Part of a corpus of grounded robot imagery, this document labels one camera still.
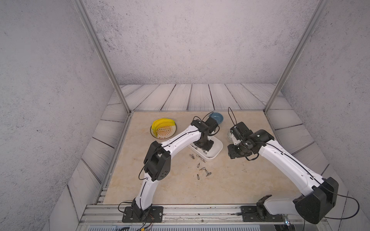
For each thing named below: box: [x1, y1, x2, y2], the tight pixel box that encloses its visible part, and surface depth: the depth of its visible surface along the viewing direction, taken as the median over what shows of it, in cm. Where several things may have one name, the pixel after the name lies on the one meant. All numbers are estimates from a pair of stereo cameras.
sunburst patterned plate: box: [149, 122, 177, 140], surface depth 110 cm
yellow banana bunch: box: [151, 117, 176, 138], surface depth 109 cm
